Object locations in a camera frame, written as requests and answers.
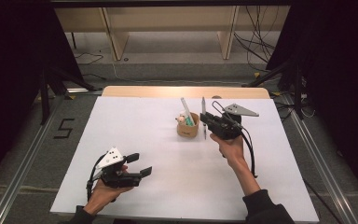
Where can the black tripod stand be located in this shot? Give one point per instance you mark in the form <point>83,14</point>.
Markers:
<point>297,93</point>
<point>45,99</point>

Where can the silver pen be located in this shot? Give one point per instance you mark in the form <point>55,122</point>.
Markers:
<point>203,104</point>

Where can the white board table cover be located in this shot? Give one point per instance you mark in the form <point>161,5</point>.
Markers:
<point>167,161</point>

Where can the black curtain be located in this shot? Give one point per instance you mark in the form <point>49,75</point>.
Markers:
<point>338,77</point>
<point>12,77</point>

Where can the metal floor rail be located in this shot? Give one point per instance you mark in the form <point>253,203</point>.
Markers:
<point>320,158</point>
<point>21,168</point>

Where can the person's left hand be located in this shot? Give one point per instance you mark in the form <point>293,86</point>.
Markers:
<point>104,194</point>

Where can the person's right hand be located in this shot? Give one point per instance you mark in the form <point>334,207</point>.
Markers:
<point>231,151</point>

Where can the light wooden desk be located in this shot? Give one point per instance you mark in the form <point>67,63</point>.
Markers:
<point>167,18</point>

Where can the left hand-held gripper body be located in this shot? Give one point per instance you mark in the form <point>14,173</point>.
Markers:
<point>119,179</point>

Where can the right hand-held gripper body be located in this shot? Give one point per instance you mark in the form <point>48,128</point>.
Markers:
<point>227,126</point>

